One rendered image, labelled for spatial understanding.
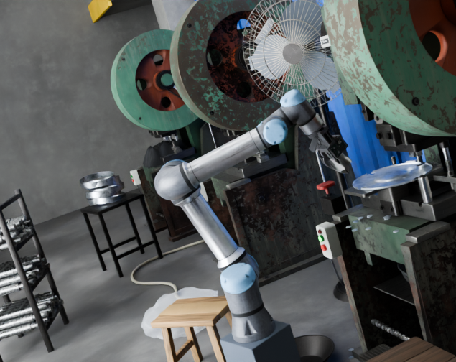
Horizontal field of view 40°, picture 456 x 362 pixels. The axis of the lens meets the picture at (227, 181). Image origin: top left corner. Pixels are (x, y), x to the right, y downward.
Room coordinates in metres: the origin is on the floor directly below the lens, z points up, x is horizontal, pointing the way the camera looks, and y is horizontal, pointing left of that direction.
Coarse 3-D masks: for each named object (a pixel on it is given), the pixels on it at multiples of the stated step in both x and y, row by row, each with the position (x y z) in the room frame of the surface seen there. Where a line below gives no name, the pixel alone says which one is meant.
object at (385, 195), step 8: (352, 192) 2.16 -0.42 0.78; (360, 192) 2.12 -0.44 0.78; (368, 192) 2.09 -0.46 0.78; (384, 192) 2.18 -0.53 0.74; (392, 192) 2.14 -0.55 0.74; (400, 192) 2.15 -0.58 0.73; (408, 192) 2.16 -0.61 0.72; (384, 200) 2.19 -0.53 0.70; (392, 200) 2.15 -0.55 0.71; (384, 208) 2.21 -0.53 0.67; (392, 208) 2.15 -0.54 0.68; (400, 208) 2.15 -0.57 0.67
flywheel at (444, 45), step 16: (416, 0) 1.81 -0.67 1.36; (432, 0) 1.83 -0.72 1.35; (448, 0) 1.82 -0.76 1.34; (416, 16) 1.81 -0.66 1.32; (432, 16) 1.83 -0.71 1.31; (448, 16) 1.83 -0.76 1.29; (432, 32) 1.86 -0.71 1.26; (448, 32) 1.84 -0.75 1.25; (448, 48) 1.84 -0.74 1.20; (448, 64) 1.83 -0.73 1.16
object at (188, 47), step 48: (240, 0) 3.50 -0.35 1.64; (192, 48) 3.41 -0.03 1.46; (240, 48) 3.45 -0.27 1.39; (192, 96) 3.39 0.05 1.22; (240, 96) 3.54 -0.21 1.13; (288, 144) 3.81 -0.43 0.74; (240, 192) 3.63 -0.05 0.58; (288, 192) 3.72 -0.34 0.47; (336, 192) 3.81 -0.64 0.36; (240, 240) 3.61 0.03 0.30; (288, 240) 3.70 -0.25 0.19
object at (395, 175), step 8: (384, 168) 2.35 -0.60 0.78; (392, 168) 2.32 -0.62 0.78; (400, 168) 2.28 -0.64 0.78; (408, 168) 2.25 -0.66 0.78; (416, 168) 2.21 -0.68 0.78; (424, 168) 2.18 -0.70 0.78; (360, 176) 2.32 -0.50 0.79; (368, 176) 2.30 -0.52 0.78; (376, 176) 2.27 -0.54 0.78; (384, 176) 2.21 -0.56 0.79; (392, 176) 2.18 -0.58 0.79; (400, 176) 2.15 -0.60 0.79; (408, 176) 2.14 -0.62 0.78; (416, 176) 2.11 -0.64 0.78; (360, 184) 2.22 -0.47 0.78; (368, 184) 2.19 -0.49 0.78; (376, 184) 2.16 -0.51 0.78; (384, 184) 2.13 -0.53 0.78; (392, 184) 2.10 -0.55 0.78; (400, 184) 2.06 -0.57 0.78
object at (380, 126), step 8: (376, 120) 2.25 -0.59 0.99; (376, 128) 2.25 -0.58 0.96; (384, 128) 2.20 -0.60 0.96; (392, 128) 2.16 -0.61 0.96; (376, 136) 2.24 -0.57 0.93; (384, 136) 2.21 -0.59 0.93; (392, 136) 2.16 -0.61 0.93; (400, 136) 2.17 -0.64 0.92; (408, 136) 2.15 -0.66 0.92; (416, 136) 2.16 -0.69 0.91; (424, 136) 2.17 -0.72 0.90; (384, 144) 2.23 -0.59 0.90; (392, 144) 2.18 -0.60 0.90; (400, 144) 2.18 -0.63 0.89; (408, 144) 2.15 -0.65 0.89
